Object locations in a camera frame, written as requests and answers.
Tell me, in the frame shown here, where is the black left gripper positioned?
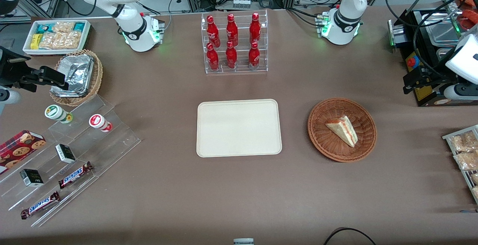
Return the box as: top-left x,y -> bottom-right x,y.
403,65 -> 454,95

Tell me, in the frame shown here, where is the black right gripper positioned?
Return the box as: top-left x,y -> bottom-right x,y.
0,47 -> 70,93

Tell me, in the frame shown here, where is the triangular sandwich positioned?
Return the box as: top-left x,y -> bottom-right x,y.
325,115 -> 359,148

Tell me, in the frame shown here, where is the light wicker basket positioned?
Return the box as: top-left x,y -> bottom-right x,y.
49,49 -> 103,107

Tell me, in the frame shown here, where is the round brown wicker basket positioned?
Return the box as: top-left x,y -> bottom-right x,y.
307,97 -> 377,162

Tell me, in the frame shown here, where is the tray of wrapped snacks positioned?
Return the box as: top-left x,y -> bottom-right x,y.
443,125 -> 478,204

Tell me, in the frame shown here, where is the beige plastic tray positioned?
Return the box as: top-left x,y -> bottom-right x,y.
196,99 -> 282,158

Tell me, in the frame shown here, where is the black food warmer machine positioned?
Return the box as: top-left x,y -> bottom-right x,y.
388,0 -> 478,107

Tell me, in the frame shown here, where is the silver foil packet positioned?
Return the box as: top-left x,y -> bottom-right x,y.
51,83 -> 86,97
56,54 -> 94,89

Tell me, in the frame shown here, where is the white rectangular snack bin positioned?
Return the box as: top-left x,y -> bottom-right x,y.
22,19 -> 92,56

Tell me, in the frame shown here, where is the green lid cup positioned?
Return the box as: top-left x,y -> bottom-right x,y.
44,105 -> 74,124

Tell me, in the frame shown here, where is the steel warmer pan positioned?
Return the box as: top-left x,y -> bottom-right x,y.
436,47 -> 455,62
423,13 -> 462,47

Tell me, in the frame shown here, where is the large clear cracker bag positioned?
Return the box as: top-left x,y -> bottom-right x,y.
39,31 -> 82,50

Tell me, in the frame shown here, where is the small clear cracker bag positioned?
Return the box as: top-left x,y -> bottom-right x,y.
52,22 -> 75,34

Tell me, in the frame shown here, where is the red lid cup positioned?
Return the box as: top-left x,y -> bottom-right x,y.
89,114 -> 113,133

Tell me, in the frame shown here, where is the red tartan cookie box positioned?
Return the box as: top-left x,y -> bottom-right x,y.
0,130 -> 47,175

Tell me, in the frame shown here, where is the small black box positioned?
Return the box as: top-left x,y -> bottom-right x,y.
20,169 -> 44,187
55,144 -> 76,164

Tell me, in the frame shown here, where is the clear acrylic stepped display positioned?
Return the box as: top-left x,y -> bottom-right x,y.
0,95 -> 142,227

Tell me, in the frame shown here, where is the snickers bar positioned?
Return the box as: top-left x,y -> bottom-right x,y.
58,162 -> 93,189
21,191 -> 60,220

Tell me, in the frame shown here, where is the red cola bottle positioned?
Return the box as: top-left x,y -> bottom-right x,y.
248,41 -> 260,68
249,12 -> 261,45
207,43 -> 220,71
207,15 -> 220,47
226,13 -> 239,47
226,41 -> 238,69

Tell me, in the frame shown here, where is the clear acrylic bottle rack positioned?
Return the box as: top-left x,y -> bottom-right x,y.
201,10 -> 269,75

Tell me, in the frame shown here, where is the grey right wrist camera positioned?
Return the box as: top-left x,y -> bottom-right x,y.
0,88 -> 21,115

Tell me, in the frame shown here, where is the black cable loop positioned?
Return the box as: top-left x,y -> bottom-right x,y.
323,227 -> 377,245

